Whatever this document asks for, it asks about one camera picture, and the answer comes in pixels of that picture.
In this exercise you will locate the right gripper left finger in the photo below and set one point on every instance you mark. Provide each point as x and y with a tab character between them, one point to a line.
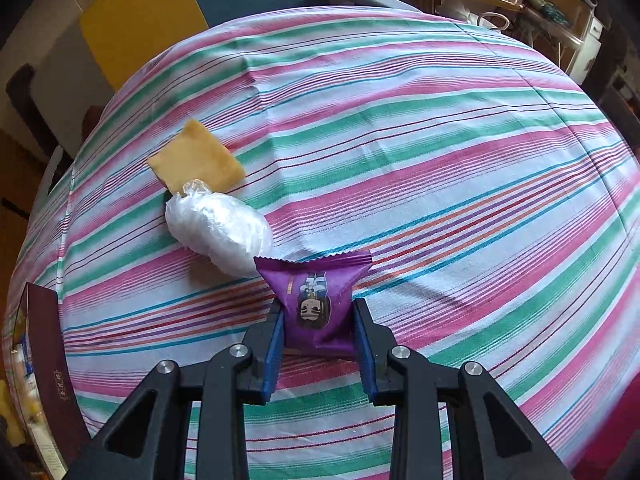
146	437

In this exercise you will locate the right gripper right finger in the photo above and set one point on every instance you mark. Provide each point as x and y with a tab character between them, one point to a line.
490	437

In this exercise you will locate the yellow sponge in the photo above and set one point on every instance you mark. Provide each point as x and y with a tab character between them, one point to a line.
196	154

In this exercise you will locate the striped bed sheet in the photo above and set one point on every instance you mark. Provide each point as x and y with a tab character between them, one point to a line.
499	205

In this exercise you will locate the grey yellow blue armchair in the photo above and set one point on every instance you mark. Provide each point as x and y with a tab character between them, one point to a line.
94	56

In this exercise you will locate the white cabinet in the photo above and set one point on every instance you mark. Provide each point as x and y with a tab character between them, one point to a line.
584	58

